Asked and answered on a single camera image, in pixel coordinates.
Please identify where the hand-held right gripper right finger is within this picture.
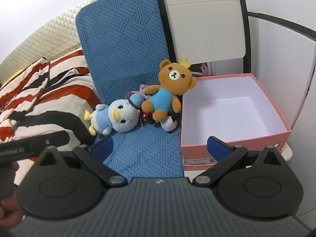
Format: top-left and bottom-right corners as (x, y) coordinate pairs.
(194, 136), (288, 187)

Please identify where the red black keychain toy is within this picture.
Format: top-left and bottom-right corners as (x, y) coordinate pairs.
(139, 111), (152, 124)

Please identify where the yellow cloth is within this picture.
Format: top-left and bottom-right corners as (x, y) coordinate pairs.
(2, 69), (23, 85)

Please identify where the small white black plush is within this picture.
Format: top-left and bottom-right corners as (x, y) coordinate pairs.
(160, 115), (178, 132)

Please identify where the cream quilted mattress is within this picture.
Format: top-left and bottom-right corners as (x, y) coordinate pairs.
(0, 0), (102, 84)

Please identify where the black curved metal bar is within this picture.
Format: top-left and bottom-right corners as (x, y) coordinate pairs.
(247, 11), (316, 42)

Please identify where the brown bear plush toy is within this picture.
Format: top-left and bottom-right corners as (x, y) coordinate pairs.
(141, 59), (197, 123)

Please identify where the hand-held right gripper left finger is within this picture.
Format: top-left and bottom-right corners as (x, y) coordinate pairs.
(36, 136), (127, 187)

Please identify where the blue penguin plush toy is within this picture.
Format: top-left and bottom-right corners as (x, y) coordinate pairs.
(84, 94), (146, 136)

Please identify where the pink cardboard box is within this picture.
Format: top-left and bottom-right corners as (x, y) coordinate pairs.
(180, 73), (292, 171)

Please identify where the grey plastic bin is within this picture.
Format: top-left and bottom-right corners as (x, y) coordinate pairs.
(156, 0), (252, 79)

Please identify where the purple ribbon flower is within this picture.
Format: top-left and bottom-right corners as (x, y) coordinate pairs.
(125, 84), (155, 100)

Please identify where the person's left hand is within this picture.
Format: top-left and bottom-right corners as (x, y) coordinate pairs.
(0, 198), (24, 220)

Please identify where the red black striped blanket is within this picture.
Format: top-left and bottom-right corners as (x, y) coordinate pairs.
(0, 49), (102, 185)

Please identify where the blue quilted chair cover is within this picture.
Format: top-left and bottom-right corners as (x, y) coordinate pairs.
(75, 0), (184, 178)

